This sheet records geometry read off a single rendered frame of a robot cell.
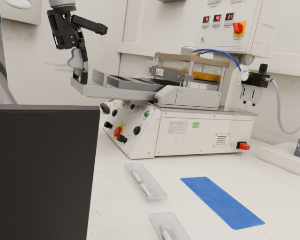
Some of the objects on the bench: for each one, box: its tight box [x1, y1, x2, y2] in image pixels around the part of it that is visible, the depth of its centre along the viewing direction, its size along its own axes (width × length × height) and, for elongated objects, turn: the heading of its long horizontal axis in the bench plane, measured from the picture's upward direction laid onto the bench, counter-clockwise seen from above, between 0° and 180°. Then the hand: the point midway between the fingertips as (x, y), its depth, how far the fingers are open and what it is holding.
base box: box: [102, 100, 256, 159], centre depth 102 cm, size 54×38×17 cm
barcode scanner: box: [100, 100, 117, 114], centre depth 141 cm, size 20×8×8 cm, turn 95°
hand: (87, 71), depth 82 cm, fingers closed, pressing on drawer
